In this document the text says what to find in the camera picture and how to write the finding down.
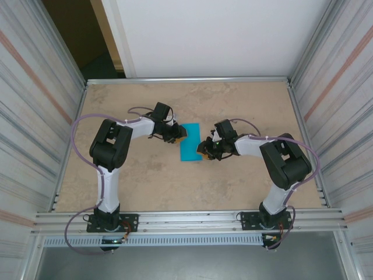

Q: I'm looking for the blue cloth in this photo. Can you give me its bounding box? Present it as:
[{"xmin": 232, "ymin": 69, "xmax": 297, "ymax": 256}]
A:
[{"xmin": 179, "ymin": 122, "xmax": 203, "ymax": 162}]

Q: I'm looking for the aluminium rail below white wall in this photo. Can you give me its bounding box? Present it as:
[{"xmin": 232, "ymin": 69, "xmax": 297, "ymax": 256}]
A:
[{"xmin": 85, "ymin": 76, "xmax": 293, "ymax": 86}]

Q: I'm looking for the wide aluminium mounting rail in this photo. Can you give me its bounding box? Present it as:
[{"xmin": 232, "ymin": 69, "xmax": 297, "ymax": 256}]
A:
[{"xmin": 30, "ymin": 207, "xmax": 349, "ymax": 235}]

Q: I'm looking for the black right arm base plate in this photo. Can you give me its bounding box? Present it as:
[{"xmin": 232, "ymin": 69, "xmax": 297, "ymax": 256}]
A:
[{"xmin": 240, "ymin": 211, "xmax": 292, "ymax": 233}]

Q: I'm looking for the aluminium side rail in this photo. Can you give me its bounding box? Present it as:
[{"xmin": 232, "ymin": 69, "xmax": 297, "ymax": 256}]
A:
[
  {"xmin": 287, "ymin": 81, "xmax": 330, "ymax": 208},
  {"xmin": 51, "ymin": 83, "xmax": 89, "ymax": 211}
]

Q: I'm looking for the slotted grey cable duct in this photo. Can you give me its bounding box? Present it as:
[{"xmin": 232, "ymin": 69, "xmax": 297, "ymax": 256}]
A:
[{"xmin": 43, "ymin": 233, "xmax": 265, "ymax": 247}]

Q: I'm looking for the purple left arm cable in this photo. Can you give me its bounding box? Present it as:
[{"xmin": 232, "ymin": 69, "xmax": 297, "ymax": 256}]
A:
[{"xmin": 64, "ymin": 106, "xmax": 154, "ymax": 256}]

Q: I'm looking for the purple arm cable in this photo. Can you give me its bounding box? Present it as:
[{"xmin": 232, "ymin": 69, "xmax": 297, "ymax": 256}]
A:
[
  {"xmin": 231, "ymin": 117, "xmax": 321, "ymax": 250},
  {"xmin": 64, "ymin": 106, "xmax": 154, "ymax": 256}
]

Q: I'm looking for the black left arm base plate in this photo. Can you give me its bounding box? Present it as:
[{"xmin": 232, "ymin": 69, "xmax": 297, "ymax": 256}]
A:
[{"xmin": 86, "ymin": 213, "xmax": 139, "ymax": 233}]

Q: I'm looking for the beige door frame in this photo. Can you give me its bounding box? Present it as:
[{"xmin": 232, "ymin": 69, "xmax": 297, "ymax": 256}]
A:
[{"xmin": 89, "ymin": 0, "xmax": 126, "ymax": 78}]

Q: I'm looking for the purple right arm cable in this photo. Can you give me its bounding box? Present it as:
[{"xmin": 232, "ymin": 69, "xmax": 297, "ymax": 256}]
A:
[{"xmin": 231, "ymin": 117, "xmax": 321, "ymax": 250}]

